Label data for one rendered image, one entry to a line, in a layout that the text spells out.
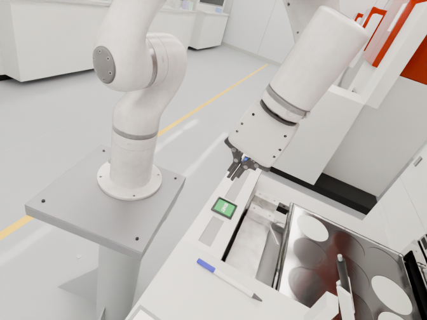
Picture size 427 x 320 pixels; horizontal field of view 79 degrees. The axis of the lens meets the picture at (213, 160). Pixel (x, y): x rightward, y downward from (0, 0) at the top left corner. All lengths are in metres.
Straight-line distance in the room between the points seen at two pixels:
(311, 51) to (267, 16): 8.22
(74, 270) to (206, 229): 1.13
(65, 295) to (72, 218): 0.89
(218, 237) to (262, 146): 0.24
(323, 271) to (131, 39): 0.69
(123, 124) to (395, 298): 0.81
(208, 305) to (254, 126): 0.32
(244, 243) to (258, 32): 8.16
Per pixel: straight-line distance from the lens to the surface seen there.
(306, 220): 0.89
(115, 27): 0.58
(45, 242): 1.80
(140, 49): 0.56
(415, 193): 1.20
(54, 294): 1.61
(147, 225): 0.72
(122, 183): 0.79
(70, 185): 0.83
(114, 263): 1.05
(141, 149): 0.70
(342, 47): 0.42
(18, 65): 3.41
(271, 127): 0.46
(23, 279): 1.69
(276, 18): 8.58
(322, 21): 0.42
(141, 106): 0.67
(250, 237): 0.76
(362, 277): 0.85
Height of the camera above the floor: 1.41
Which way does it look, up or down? 32 degrees down
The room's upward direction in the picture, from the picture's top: 18 degrees clockwise
